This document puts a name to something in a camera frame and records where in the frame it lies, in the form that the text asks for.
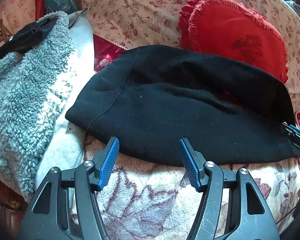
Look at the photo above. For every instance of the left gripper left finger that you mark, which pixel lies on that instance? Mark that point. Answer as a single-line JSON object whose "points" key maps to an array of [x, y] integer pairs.
{"points": [[65, 206]]}

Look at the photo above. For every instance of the red heart ruffled pillow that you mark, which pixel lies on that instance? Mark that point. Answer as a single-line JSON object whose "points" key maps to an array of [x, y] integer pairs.
{"points": [[229, 29]]}

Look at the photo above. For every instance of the grey fleece jacket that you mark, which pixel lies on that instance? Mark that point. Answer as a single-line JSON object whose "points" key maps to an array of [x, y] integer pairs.
{"points": [[36, 90]]}

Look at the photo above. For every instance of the teal plastic bag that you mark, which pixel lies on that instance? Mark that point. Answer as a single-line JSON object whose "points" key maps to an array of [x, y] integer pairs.
{"points": [[68, 6]]}

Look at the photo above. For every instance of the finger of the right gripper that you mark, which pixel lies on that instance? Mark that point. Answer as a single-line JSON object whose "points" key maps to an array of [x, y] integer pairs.
{"points": [[292, 133]]}

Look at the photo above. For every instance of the floral pink pillow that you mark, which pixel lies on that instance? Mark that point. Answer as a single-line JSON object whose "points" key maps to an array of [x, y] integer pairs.
{"points": [[15, 14]]}

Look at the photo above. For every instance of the black knit pants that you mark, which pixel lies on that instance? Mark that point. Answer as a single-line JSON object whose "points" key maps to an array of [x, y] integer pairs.
{"points": [[150, 97]]}

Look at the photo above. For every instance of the black garment on jacket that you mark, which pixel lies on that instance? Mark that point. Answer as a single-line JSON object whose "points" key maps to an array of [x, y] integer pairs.
{"points": [[28, 37]]}

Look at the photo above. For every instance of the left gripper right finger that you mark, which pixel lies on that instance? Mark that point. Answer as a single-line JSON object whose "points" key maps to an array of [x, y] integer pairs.
{"points": [[249, 216]]}

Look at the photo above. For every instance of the red white plush blanket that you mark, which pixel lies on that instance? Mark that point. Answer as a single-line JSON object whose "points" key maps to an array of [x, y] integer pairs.
{"points": [[145, 200]]}

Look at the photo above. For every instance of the floral beige quilt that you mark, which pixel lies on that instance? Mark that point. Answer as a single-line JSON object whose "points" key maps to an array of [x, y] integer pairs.
{"points": [[133, 23]]}

